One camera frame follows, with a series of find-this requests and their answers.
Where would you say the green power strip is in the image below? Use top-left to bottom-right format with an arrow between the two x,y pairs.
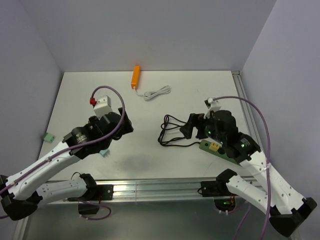
199,139 -> 239,166

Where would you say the black power cable with plug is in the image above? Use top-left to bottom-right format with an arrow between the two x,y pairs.
157,114 -> 201,148

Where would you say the yellow USB plug adapter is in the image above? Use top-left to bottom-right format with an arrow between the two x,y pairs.
209,142 -> 221,152

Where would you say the orange power strip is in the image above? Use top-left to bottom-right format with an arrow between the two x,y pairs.
130,65 -> 141,90

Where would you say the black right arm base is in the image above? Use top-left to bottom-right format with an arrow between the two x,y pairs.
197,169 -> 238,207

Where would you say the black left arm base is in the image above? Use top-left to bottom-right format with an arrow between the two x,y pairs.
77,184 -> 114,220

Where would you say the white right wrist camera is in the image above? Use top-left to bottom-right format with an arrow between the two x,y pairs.
204,97 -> 221,119

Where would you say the aluminium right rail frame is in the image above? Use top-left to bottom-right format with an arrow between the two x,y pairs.
231,71 -> 267,153

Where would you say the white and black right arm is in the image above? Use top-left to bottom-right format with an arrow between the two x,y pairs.
180,110 -> 317,237

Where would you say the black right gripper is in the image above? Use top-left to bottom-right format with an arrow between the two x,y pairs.
179,112 -> 226,144

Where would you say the white power cable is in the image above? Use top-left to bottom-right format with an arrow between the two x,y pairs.
133,85 -> 172,102

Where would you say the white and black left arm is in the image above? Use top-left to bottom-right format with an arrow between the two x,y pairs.
0,107 -> 134,221

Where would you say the aluminium rail frame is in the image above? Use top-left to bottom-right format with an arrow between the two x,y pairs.
12,174 -> 287,240
231,71 -> 267,153

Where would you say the green plug adapter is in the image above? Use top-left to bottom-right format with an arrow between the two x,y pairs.
42,132 -> 56,143

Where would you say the light blue plug adapter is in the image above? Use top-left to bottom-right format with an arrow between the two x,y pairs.
99,149 -> 110,158

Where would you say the aluminium front rail frame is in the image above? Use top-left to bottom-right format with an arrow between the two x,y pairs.
12,174 -> 287,240

